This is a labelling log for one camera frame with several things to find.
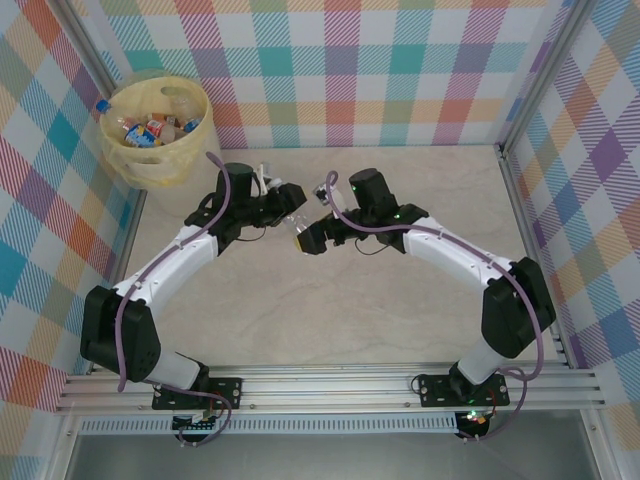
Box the aluminium frame post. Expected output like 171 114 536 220
499 0 594 156
62 0 124 94

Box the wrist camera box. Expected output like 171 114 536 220
257 162 284 195
312 182 347 207

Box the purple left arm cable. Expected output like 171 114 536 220
115 151 236 449

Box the aluminium side rail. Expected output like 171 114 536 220
107 192 149 291
499 144 574 369

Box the small circuit board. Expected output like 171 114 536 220
457 408 490 437
171 410 224 435

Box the grey steel shelf panel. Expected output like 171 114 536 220
64 432 601 480

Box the white slotted cable tray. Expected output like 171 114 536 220
78 413 460 436

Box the white plastic bin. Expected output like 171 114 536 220
99 74 217 190

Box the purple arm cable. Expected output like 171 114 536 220
115 151 236 449
325 169 547 444

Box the orange cap peach bottle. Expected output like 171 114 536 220
144 118 176 146

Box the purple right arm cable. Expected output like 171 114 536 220
325 169 547 444

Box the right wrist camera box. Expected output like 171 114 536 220
312 182 347 207

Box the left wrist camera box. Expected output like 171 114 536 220
257 162 284 195

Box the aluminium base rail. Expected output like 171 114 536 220
54 362 606 415

